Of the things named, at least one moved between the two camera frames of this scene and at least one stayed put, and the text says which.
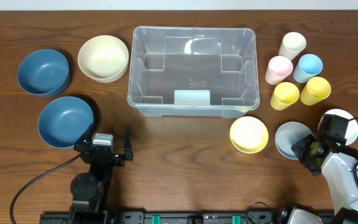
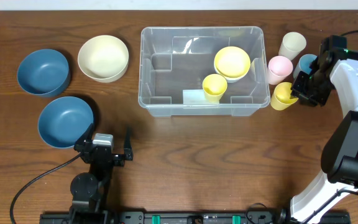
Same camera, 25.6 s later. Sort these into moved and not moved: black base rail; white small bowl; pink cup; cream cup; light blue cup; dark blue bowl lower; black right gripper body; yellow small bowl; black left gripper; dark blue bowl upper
Moved: black right gripper body; yellow small bowl; white small bowl
Not moved: light blue cup; black base rail; dark blue bowl lower; pink cup; dark blue bowl upper; cream cup; black left gripper
